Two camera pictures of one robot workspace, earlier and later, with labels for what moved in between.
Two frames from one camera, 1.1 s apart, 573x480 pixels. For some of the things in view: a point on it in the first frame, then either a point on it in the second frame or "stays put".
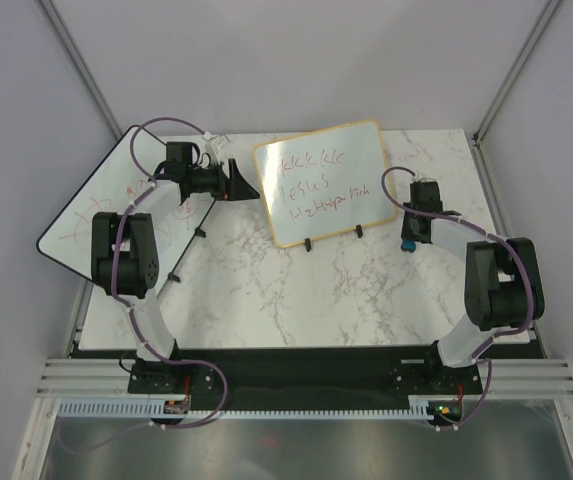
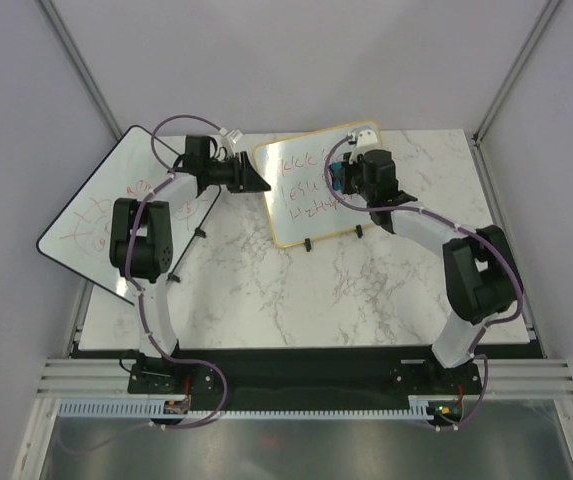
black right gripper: x=407 y=233 -> x=347 y=168
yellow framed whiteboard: x=325 y=182 stays put
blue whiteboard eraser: x=408 y=245 -> x=336 y=173
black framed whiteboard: x=123 y=184 stays put
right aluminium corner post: x=492 y=111 stays put
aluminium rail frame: x=111 y=377 stays put
